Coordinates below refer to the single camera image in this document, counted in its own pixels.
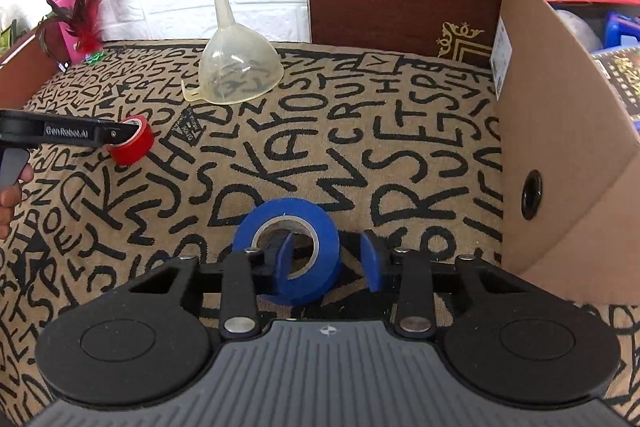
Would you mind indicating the red tape roll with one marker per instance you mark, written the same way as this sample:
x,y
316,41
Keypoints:
x,y
132,152

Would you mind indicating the letter printed blanket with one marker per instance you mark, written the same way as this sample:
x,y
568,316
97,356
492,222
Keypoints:
x,y
350,132

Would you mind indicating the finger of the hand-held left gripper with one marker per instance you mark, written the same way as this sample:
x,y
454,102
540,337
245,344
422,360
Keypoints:
x,y
122,133

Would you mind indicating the brown wooden side board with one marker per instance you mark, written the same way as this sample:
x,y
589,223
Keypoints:
x,y
25,72

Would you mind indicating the red feather shuttlecock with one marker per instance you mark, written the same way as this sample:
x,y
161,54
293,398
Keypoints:
x,y
90,38

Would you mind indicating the grey round object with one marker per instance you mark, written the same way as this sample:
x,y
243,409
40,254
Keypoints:
x,y
577,29

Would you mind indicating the blue tape roll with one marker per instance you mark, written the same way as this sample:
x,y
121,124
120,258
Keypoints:
x,y
280,212

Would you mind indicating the cardboard box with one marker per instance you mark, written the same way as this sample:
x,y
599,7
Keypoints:
x,y
565,132

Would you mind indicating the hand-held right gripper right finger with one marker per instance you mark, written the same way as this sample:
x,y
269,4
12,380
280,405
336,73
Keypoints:
x,y
371,262

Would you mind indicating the clear plastic funnel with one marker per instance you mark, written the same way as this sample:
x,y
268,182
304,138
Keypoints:
x,y
240,57

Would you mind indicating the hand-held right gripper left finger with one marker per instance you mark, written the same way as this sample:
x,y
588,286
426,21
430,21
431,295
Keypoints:
x,y
285,267

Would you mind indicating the person's left hand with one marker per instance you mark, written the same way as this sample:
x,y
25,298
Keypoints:
x,y
12,202

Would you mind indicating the dark printed packet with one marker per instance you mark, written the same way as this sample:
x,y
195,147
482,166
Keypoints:
x,y
622,77

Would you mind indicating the blue plastic item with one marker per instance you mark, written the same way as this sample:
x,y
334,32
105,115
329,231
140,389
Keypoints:
x,y
622,29

